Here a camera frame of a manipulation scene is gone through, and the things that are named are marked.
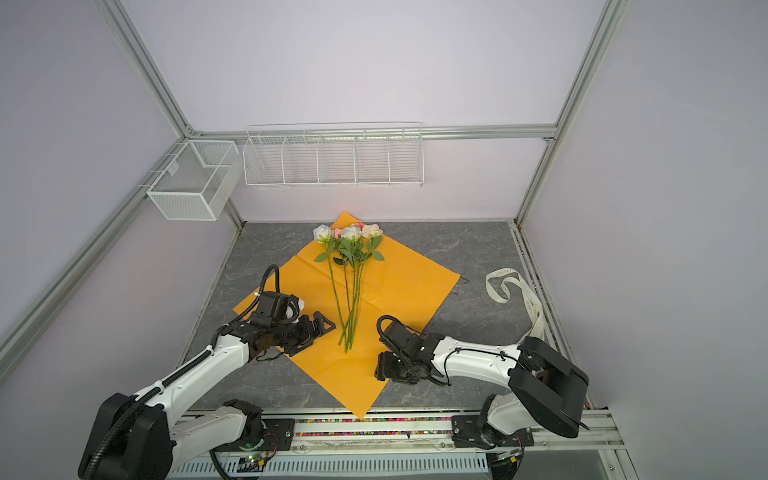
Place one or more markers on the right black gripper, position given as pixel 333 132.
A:
pixel 384 368

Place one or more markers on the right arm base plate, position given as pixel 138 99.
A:
pixel 468 432

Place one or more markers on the white printed ribbon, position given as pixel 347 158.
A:
pixel 498 285

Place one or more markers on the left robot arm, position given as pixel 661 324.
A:
pixel 143 435

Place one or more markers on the aluminium front rail frame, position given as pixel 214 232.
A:
pixel 400 443

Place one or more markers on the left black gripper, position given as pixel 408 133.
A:
pixel 308 334

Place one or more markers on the small white mesh basket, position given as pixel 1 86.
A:
pixel 198 180

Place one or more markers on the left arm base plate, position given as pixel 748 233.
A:
pixel 270 435

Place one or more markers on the pink fake rose stem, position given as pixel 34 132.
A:
pixel 349 244

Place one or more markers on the orange wrapping paper sheet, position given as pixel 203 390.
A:
pixel 411 282

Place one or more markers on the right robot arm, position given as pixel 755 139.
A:
pixel 545 389

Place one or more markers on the white fake rose stem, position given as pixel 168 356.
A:
pixel 324 235

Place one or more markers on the cream fake rose stem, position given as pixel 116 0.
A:
pixel 369 246

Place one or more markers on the long white wire basket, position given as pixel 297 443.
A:
pixel 334 154

